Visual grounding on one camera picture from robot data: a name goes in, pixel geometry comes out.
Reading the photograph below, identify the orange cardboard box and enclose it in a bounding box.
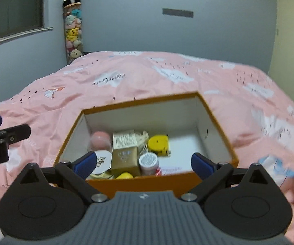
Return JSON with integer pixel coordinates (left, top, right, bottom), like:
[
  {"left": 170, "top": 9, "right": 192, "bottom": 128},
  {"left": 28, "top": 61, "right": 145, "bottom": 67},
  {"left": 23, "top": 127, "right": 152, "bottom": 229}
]
[{"left": 53, "top": 92, "right": 239, "bottom": 199}]

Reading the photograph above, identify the pink jar with white lid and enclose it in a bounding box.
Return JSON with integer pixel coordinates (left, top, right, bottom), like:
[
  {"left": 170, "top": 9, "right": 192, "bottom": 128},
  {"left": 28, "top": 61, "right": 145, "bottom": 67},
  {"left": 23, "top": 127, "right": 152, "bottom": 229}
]
[{"left": 139, "top": 153, "right": 160, "bottom": 176}]

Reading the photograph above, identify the white green carton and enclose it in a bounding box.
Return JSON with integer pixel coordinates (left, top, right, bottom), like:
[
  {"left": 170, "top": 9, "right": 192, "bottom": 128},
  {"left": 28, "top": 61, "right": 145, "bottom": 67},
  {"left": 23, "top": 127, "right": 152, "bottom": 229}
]
[{"left": 112, "top": 130, "right": 137, "bottom": 150}]

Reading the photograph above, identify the window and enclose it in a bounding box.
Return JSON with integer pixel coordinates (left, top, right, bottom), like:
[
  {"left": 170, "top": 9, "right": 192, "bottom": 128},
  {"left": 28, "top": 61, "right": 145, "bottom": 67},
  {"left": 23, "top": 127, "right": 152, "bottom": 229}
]
[{"left": 0, "top": 0, "right": 54, "bottom": 50}]

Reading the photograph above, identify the red white mint tin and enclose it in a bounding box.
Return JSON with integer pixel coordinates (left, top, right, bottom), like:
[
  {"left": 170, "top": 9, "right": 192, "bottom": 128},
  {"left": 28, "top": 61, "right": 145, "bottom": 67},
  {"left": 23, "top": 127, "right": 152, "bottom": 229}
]
[{"left": 156, "top": 166, "right": 183, "bottom": 176}]

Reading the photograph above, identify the white drawstring pouch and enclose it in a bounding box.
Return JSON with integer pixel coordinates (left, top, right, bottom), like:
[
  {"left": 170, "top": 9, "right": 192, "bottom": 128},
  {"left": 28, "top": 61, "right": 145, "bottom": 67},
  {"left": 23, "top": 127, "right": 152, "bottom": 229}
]
[{"left": 134, "top": 131, "right": 149, "bottom": 155}]

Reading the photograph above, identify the pink printed blanket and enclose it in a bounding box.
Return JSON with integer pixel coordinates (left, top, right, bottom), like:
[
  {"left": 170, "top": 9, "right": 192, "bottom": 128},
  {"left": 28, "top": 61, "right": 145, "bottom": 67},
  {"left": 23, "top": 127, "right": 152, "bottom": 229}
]
[{"left": 0, "top": 51, "right": 294, "bottom": 245}]

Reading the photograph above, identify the column of plush toys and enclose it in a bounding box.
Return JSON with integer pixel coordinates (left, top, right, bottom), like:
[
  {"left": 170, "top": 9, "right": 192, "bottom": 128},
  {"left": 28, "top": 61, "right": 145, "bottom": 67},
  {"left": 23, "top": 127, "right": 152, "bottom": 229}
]
[{"left": 62, "top": 1, "right": 84, "bottom": 65}]

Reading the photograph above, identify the small gold box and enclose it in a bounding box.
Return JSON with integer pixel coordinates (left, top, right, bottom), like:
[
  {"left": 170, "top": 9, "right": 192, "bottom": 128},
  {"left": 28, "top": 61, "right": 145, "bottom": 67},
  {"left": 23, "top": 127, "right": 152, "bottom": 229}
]
[{"left": 109, "top": 147, "right": 141, "bottom": 177}]

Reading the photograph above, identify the cream door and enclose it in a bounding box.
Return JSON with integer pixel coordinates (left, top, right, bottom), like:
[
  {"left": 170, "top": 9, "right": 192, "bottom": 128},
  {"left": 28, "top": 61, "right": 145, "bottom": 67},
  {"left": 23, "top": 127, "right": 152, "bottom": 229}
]
[{"left": 268, "top": 0, "right": 294, "bottom": 108}]

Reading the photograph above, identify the yellow tape measure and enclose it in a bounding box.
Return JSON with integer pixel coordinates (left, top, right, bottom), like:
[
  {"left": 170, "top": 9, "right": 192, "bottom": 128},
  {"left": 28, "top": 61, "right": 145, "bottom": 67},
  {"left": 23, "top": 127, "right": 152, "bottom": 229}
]
[{"left": 148, "top": 134, "right": 170, "bottom": 157}]

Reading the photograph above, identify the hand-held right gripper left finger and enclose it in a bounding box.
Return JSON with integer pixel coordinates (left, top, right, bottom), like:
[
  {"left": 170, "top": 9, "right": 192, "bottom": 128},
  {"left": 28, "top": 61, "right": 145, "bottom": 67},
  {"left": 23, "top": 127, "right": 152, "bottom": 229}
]
[{"left": 19, "top": 151, "right": 110, "bottom": 205}]

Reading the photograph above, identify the pink round ball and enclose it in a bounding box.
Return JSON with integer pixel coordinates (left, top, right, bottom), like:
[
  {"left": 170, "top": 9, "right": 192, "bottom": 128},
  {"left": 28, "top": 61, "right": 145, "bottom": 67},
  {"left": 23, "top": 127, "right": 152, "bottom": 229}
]
[{"left": 90, "top": 131, "right": 112, "bottom": 152}]

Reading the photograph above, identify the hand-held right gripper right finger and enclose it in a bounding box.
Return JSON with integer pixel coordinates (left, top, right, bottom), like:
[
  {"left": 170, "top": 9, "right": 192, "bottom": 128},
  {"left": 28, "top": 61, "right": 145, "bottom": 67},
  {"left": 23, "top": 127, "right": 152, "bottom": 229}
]
[{"left": 180, "top": 152, "right": 274, "bottom": 205}]

